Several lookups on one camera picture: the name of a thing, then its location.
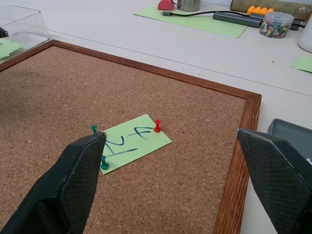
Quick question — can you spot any clear plastic box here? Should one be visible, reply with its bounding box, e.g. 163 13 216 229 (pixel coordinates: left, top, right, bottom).
0 5 51 64

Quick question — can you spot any wood-framed cork board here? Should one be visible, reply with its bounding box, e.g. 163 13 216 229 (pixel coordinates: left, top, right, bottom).
0 39 262 234

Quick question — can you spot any clear jar of push pins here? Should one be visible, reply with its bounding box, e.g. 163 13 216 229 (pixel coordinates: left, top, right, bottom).
258 11 295 39

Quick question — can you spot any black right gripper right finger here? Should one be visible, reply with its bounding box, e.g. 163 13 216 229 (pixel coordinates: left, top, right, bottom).
236 128 312 234

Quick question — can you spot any steel mug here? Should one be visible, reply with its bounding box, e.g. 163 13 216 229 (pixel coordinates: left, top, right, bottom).
172 0 201 12

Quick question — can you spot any grey USB hub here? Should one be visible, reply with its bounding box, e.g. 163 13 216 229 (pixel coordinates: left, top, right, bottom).
212 11 306 31

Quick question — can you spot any white container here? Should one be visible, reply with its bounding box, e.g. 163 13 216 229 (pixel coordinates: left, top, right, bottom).
297 16 312 53

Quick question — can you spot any red rounded object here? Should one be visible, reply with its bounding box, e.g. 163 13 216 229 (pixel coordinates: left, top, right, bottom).
157 0 174 11

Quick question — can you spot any yellow toy brick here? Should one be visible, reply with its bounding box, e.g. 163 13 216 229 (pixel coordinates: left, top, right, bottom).
246 5 274 17

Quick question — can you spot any green note with blue writing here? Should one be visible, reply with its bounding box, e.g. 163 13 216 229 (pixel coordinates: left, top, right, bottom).
100 114 173 175

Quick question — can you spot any blank green paper sheet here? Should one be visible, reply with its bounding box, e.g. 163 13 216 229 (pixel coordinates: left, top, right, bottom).
134 6 248 39

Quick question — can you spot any green note under clear box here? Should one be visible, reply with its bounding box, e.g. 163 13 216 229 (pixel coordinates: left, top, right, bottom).
0 39 24 59

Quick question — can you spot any black USB cable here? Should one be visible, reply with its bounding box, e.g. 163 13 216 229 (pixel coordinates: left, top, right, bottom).
160 10 249 18

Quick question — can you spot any grey plastic tray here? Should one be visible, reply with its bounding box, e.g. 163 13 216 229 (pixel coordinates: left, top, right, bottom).
267 118 312 161

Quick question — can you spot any small green paper note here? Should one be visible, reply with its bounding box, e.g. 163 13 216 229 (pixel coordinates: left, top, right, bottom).
290 55 312 74

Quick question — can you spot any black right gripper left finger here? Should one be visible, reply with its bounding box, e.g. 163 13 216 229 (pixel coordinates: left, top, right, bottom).
0 132 107 234

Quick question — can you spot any rolled cork mat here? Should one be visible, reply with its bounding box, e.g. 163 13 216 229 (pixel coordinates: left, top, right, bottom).
230 0 312 21

